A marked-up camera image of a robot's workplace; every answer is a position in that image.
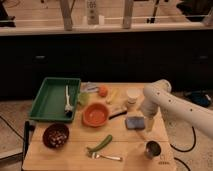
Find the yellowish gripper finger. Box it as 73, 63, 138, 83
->
146, 117, 155, 132

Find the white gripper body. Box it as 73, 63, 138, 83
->
139, 98, 158, 118

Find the blue sponge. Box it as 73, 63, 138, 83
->
125, 116, 145, 130

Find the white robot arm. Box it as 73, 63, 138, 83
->
140, 79, 213, 139

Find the white paper cup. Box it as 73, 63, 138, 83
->
126, 88, 141, 104

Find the small metal cup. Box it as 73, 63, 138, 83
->
145, 141, 161, 159

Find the yellow banana toy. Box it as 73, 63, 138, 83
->
106, 89, 118, 104

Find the orange toy fruit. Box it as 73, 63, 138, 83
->
98, 85, 108, 97

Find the green vegetable toy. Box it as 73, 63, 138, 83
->
87, 135, 113, 153

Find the dark blue floor object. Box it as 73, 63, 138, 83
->
186, 91, 212, 107

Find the orange bowl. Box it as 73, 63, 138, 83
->
82, 103, 109, 127

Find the metal fork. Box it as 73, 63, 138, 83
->
91, 152, 123, 162

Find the grey cloth item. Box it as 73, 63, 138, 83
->
81, 82, 98, 93

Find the light green toy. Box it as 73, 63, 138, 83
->
78, 92, 89, 106

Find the white dish brush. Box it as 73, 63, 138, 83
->
65, 85, 73, 117

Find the dark bowl with food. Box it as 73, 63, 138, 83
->
42, 123, 69, 148

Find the green plastic tray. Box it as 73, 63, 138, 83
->
29, 77, 81, 122

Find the white remote control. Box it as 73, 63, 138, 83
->
86, 0, 99, 25

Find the black handled knife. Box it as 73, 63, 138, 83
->
109, 107, 127, 120

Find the black cable on floor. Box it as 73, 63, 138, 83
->
169, 125, 198, 171

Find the black clamp post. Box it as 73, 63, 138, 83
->
22, 121, 35, 158

